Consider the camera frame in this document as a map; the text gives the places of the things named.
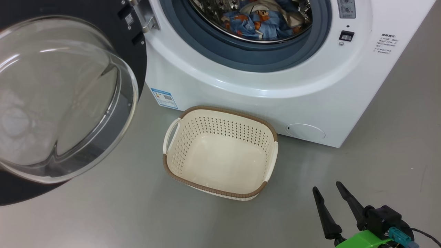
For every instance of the printed warning text label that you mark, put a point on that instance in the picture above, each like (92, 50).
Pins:
(386, 44)

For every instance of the cream and blue cartoon garment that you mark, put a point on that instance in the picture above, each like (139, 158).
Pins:
(275, 19)

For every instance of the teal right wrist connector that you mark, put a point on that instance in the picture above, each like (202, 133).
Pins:
(399, 236)

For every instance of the cream perforated laundry basket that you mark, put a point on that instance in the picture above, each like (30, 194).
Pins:
(220, 165)

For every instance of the white front-load washing machine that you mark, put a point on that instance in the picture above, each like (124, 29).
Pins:
(275, 103)

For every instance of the round white filter cover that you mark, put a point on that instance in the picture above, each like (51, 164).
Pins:
(305, 131)

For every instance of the black round washer door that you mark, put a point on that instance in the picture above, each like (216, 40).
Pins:
(69, 103)

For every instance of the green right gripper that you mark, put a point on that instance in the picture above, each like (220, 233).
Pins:
(361, 241)

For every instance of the metal door hinge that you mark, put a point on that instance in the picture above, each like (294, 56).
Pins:
(148, 19)

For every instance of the black door lock socket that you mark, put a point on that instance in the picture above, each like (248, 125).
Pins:
(346, 35)

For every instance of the blue energy label sticker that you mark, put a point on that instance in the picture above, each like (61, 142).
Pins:
(164, 98)

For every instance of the stainless steel washing machine drum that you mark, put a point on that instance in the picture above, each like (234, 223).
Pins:
(210, 17)

